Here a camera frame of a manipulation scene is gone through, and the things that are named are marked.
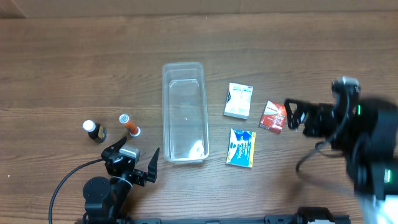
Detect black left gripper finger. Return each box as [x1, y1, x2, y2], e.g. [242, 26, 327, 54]
[101, 136, 127, 161]
[146, 147, 160, 183]

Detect red medicine box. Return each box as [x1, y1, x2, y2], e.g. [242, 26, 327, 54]
[259, 101, 287, 134]

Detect blue yellow VapoDrops box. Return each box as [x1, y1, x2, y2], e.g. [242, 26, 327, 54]
[226, 129, 256, 168]

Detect white medicine box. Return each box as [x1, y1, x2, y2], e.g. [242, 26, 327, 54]
[224, 83, 254, 119]

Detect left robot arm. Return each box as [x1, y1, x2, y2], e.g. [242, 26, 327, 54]
[83, 137, 160, 223]

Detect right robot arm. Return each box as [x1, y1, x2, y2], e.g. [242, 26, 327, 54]
[284, 87, 397, 223]

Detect clear plastic container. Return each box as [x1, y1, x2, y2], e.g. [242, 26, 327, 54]
[162, 62, 209, 163]

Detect dark bottle white cap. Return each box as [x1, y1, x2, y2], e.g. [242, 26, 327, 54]
[82, 120, 106, 143]

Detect orange tube white caps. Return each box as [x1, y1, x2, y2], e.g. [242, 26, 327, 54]
[119, 114, 141, 137]

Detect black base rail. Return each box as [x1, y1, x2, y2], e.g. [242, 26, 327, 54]
[80, 207, 351, 224]

